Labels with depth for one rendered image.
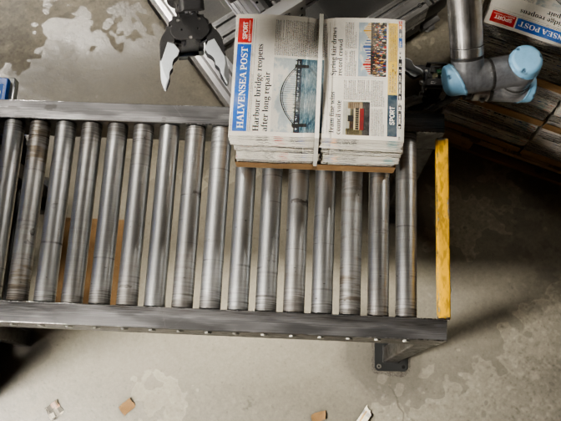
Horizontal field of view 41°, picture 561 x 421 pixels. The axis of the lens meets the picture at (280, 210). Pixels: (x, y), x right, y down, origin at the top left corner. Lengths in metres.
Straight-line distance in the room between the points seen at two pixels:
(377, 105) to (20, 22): 1.77
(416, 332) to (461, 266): 0.90
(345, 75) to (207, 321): 0.63
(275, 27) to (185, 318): 0.68
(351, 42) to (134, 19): 1.42
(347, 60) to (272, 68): 0.16
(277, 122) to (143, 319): 0.55
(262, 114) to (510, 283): 1.32
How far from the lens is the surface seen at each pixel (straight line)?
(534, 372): 2.62
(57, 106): 1.94
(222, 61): 1.42
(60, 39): 2.97
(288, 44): 1.65
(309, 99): 1.60
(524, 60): 1.79
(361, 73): 1.63
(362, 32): 1.67
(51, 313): 1.80
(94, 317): 1.77
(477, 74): 1.77
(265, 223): 1.75
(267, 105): 1.59
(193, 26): 1.45
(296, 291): 1.72
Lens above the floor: 2.50
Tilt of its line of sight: 75 degrees down
